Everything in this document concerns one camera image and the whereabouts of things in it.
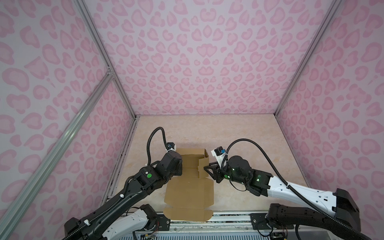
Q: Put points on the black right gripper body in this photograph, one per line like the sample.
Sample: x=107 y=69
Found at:
x=228 y=175

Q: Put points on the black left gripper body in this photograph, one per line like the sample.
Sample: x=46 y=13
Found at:
x=178 y=171

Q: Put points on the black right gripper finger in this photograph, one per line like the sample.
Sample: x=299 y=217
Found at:
x=213 y=172
x=213 y=165

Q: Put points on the brown cardboard box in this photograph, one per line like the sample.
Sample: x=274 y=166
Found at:
x=190 y=196

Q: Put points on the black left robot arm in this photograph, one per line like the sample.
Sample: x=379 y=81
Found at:
x=137 y=187

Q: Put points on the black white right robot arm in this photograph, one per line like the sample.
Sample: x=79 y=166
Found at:
x=336 y=212

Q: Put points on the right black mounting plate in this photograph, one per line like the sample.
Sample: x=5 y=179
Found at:
x=259 y=222

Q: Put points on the black mounting plate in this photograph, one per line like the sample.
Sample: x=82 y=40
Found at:
x=259 y=222
x=160 y=223

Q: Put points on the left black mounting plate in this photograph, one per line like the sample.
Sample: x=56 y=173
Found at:
x=160 y=223

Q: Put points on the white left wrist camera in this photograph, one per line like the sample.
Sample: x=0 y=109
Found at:
x=171 y=146

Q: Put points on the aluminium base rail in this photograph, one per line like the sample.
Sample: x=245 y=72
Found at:
x=232 y=225

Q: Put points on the back right aluminium post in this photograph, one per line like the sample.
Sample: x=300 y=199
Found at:
x=326 y=23

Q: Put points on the aluminium post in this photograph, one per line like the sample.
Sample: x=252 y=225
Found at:
x=91 y=26
x=326 y=23

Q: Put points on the left aluminium frame strut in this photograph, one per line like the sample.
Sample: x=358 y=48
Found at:
x=20 y=205

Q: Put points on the back left aluminium post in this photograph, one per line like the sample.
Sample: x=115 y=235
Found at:
x=91 y=26

